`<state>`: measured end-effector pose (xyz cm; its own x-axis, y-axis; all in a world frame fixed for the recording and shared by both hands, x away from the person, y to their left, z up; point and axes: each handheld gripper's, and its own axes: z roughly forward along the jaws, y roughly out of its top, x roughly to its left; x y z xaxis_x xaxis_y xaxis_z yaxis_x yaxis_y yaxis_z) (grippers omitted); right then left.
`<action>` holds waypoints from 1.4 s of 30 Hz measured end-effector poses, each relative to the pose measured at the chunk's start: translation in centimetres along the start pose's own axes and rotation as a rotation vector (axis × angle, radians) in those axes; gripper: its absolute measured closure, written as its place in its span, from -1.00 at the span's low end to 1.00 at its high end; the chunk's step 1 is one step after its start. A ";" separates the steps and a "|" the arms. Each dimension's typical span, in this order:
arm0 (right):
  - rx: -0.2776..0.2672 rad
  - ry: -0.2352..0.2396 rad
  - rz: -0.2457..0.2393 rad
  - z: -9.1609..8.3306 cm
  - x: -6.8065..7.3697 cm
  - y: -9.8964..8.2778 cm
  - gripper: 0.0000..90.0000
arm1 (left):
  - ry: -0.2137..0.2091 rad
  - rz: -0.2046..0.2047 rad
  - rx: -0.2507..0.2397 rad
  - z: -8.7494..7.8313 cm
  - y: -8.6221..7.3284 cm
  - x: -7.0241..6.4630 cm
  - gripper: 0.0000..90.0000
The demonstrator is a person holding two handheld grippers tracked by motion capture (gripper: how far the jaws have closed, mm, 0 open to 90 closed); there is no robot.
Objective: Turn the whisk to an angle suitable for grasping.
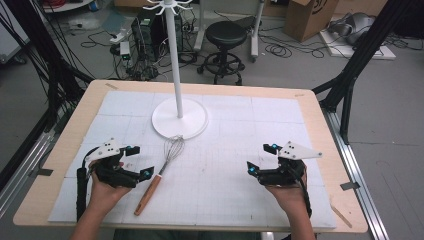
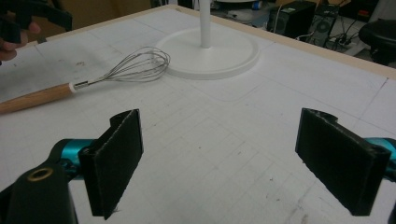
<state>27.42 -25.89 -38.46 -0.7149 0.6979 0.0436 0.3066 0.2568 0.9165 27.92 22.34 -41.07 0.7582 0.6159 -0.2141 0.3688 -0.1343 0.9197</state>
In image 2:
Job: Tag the grey computer tower with fan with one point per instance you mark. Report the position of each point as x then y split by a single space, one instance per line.
323 26

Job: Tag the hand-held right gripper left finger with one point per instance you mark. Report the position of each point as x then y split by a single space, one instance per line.
112 161

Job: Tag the brown cardboard box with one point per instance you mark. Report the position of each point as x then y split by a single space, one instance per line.
102 11

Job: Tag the black computer tower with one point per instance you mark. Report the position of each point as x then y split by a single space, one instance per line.
292 18

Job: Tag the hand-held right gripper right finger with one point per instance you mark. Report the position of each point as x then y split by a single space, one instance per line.
339 161

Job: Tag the white stand with round base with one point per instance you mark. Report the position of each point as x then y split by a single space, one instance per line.
214 57

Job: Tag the black round chair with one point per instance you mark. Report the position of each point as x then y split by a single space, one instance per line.
378 39

